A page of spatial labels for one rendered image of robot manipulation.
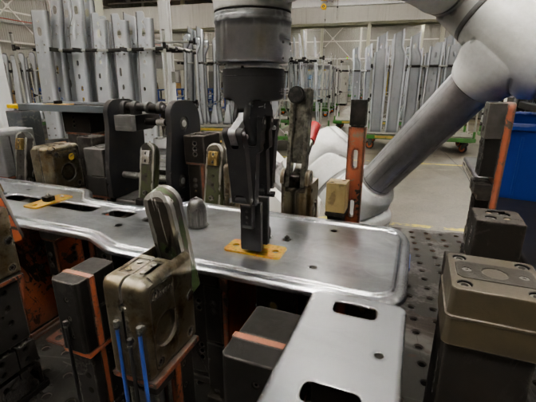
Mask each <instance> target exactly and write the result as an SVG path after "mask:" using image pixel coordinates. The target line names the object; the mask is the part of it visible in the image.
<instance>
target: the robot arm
mask: <svg viewBox="0 0 536 402"><path fill-rule="evenodd" d="M295 1H297V0H212V2H213V7H214V14H215V16H214V24H215V51H216V60H217V62H218V63H221V64H227V69H223V96H224V98H225V99H226V100H228V101H233V102H234V112H233V122H234V123H233V125H232V126H231V128H223V130H222V136H223V140H224V143H225V145H226V149H227V162H228V170H229V177H230V185H231V199H232V203H238V204H240V223H241V248H242V249H244V250H252V251H257V252H261V251H262V249H263V244H264V245H267V244H268V243H269V242H270V197H274V196H275V191H271V190H270V189H274V187H276V188H277V189H278V190H279V191H280V192H281V193H282V184H281V183H280V173H281V169H282V168H286V158H285V159H284V160H283V161H282V162H281V163H279V162H278V161H277V160H276V158H277V144H278V130H279V125H280V120H279V119H274V118H273V109H272V104H271V101H279V100H281V99H282V98H283V97H284V71H285V70H284V69H280V68H279V64H286V63H288V62H289V61H290V60H291V59H290V46H291V43H290V37H291V24H292V18H291V10H292V2H295ZM401 1H403V2H406V3H408V4H410V5H412V6H414V7H416V8H417V9H419V10H421V11H422V12H424V13H426V14H430V15H433V16H435V17H436V20H437V21H438V22H439V23H440V24H441V25H442V26H443V27H444V28H445V29H446V30H447V31H448V32H449V33H450V34H451V35H452V36H453V37H454V39H455V40H456V41H457V42H458V43H459V44H460V45H461V46H462V47H461V48H460V50H459V53H458V55H457V58H456V59H455V62H454V64H453V66H452V71H451V75H450V76H449V77H448V78H447V80H446V81H445V82H444V83H443V84H442V85H441V86H440V87H439V88H438V89H437V90H436V91H435V92H434V93H433V94H432V95H431V96H430V98H429V99H428V100H427V101H426V102H425V103H424V104H423V105H422V106H421V108H420V109H419V110H418V111H417V112H416V113H415V114H414V115H413V117H412V118H411V119H410V120H409V121H408V122H407V123H406V124H405V125H404V126H403V127H402V129H401V130H399V131H398V133H397V134H396V135H395V136H394V137H393V138H392V139H391V140H390V141H389V142H388V143H387V145H386V146H385V147H384V148H383V149H382V150H381V151H380V152H379V154H378V155H377V156H376V157H375V158H374V159H373V160H372V161H371V162H370V164H369V165H364V174H363V183H362V193H361V212H360V222H359V223H365V224H371V225H377V226H384V227H388V225H389V223H390V221H391V211H390V210H389V206H390V204H391V202H392V201H393V198H394V187H395V186H397V185H398V184H399V183H400V182H401V181H402V180H403V179H405V178H406V177H407V176H408V175H409V174H410V173H411V172H412V171H414V170H415V169H416V168H417V167H418V166H419V165H420V164H421V163H423V162H424V161H425V160H426V159H427V158H428V157H429V156H430V155H431V154H432V153H433V152H434V151H435V150H436V149H437V148H439V147H441V146H442V145H443V144H444V143H445V142H446V141H447V140H448V139H450V138H451V137H452V136H453V135H454V134H455V133H456V132H458V131H459V130H460V129H461V128H462V127H463V126H464V125H465V124H466V123H467V122H468V121H469V120H470V119H471V118H472V117H473V116H475V115H476V114H477V113H478V112H479V111H480V110H481V109H482V108H484V107H485V104H486V102H487V101H494V102H500V101H502V100H504V99H505V98H508V97H510V96H513V97H515V98H517V99H520V100H532V99H534V98H536V0H401ZM347 146H348V135H347V134H346V133H344V132H343V131H342V130H341V129H339V128H338V127H337V126H331V127H326V128H322V129H319V132H318V134H317V139H316V141H315V143H314V145H313V147H312V149H311V152H310V154H309V166H308V170H312V171H313V178H318V197H319V198H320V199H321V201H322V203H323V204H324V206H325V197H326V183H327V182H328V181H329V180H330V179H331V178H332V179H345V170H346V158H347Z"/></svg>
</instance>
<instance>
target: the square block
mask: <svg viewBox="0 0 536 402"><path fill-rule="evenodd" d="M438 310H439V317H438V322H437V327H436V332H435V341H434V346H433V351H432V360H431V365H430V370H429V375H428V384H427V389H426V394H425V399H424V402H526V398H527V396H528V392H529V389H530V384H531V381H532V378H533V375H534V370H535V366H536V271H535V269H534V268H533V267H532V266H531V265H528V264H525V263H520V262H510V261H504V260H499V259H493V258H483V257H477V256H472V255H466V254H456V253H449V254H447V257H446V262H445V266H444V270H443V274H442V275H441V283H440V288H439V296H438Z"/></svg>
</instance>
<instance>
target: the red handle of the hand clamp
mask: <svg viewBox="0 0 536 402"><path fill-rule="evenodd" d="M320 127H321V126H320V124H319V123H318V122H316V121H312V124H311V134H310V146H309V153H310V152H311V149H312V147H313V145H314V143H315V141H316V139H317V134H318V132H319V129H320ZM301 167H302V164H296V165H295V168H294V171H293V173H291V175H290V178H291V179H292V180H293V181H294V182H300V178H301Z"/></svg>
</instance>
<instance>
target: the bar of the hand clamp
mask: <svg viewBox="0 0 536 402"><path fill-rule="evenodd" d="M313 92H314V90H313V89H303V88H302V87H300V86H294V87H292V88H291V89H290V90H289V93H288V97H289V100H290V119H289V132H288V144H287V157H286V181H285V187H290V186H292V183H293V180H292V179H291V178H290V175H291V173H293V171H294V163H295V164H301V178H300V188H305V186H304V184H305V172H306V171H307V170H308V166H309V146H310V134H311V124H312V113H313Z"/></svg>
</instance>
